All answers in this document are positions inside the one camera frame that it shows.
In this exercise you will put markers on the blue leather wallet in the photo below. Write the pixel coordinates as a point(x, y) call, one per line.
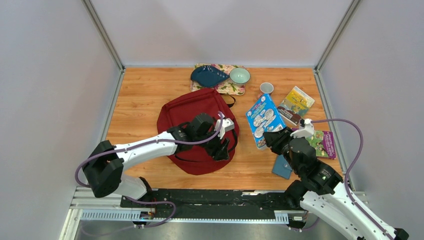
point(282, 168)

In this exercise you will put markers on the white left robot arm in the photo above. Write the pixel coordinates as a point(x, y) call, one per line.
point(103, 171)

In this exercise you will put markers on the dark blue leaf plate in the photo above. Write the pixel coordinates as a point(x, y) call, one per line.
point(208, 76)

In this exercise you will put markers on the pale green ceramic bowl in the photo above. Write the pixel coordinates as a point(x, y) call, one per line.
point(240, 76)

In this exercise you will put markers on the purple treehouse book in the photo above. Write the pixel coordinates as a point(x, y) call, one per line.
point(324, 144)

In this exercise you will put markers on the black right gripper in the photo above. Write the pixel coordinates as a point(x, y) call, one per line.
point(274, 139)

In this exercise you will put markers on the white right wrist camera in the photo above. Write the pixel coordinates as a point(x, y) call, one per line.
point(306, 129)

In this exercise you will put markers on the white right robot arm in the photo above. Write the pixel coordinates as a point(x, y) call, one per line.
point(321, 190)

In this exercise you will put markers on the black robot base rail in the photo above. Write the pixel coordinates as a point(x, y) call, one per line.
point(207, 205)

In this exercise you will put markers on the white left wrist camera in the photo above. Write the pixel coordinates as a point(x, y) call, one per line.
point(223, 125)

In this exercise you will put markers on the red student backpack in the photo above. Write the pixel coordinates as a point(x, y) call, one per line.
point(180, 113)

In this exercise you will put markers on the floral rectangular tray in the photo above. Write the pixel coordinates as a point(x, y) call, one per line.
point(226, 87)

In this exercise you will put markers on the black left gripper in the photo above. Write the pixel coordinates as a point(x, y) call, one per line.
point(220, 152)

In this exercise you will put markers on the pink patterned mug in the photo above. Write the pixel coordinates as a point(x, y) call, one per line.
point(265, 88)

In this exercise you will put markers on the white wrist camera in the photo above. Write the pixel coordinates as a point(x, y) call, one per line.
point(306, 129)
point(223, 125)

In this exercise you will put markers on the blue treehouse book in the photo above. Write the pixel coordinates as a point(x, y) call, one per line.
point(263, 117)

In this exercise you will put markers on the yellow and teal paperback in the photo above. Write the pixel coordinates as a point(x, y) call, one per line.
point(295, 105)

